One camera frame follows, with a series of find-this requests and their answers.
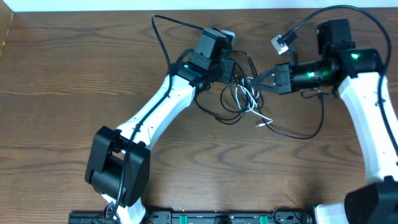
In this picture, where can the wooden board at edge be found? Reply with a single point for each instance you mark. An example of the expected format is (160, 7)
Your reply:
(6, 17)

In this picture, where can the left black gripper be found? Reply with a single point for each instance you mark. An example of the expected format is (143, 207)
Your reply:
(228, 72)

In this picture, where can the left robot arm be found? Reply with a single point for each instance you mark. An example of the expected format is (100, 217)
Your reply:
(119, 162)

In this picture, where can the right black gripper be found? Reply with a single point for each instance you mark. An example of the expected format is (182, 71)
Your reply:
(283, 78)

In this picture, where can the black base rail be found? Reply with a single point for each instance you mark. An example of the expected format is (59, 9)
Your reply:
(283, 215)

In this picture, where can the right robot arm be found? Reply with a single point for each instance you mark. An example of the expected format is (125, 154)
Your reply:
(356, 74)

